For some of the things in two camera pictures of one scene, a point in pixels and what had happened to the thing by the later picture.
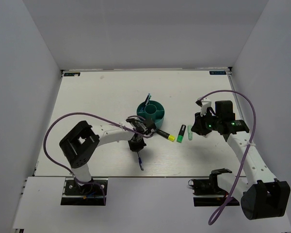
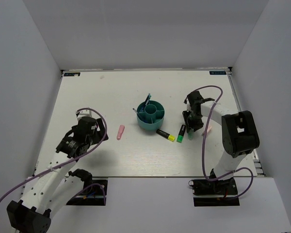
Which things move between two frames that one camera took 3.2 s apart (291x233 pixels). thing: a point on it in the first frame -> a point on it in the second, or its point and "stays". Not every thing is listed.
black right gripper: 198,126 -> 189,124
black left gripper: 134,147 -> 100,134
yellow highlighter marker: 169,137 stays
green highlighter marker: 181,134 stays
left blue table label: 72,74 stays
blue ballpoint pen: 140,162 -> 136,111
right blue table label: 218,73 stays
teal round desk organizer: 154,109 stays
